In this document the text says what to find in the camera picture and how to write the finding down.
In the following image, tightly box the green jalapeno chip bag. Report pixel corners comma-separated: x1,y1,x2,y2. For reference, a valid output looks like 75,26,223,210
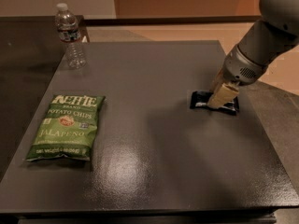
26,95,106,161

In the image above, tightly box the clear plastic water bottle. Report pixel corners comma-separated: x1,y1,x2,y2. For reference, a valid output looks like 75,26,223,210
55,3,87,69

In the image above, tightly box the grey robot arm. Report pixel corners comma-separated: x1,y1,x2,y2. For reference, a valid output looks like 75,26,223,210
207,0,299,109

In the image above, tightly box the dark blueberry rxbar wrapper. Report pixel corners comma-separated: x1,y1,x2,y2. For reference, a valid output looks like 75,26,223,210
190,91,239,116

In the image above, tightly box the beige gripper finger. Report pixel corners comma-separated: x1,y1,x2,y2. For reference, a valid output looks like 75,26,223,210
209,69,225,92
207,83,239,109

